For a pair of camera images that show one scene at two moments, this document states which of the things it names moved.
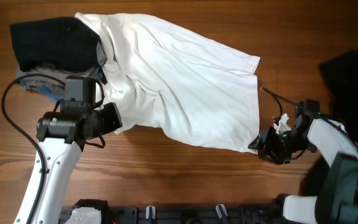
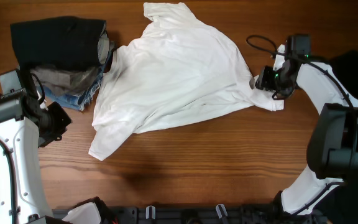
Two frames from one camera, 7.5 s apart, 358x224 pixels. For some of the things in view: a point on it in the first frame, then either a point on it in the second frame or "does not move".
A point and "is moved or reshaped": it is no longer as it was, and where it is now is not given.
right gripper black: (265, 137) to (263, 81)
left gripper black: (115, 122) to (63, 122)
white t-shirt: (163, 77) is moved or reshaped
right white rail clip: (221, 211) does not move
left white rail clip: (150, 212) does not move
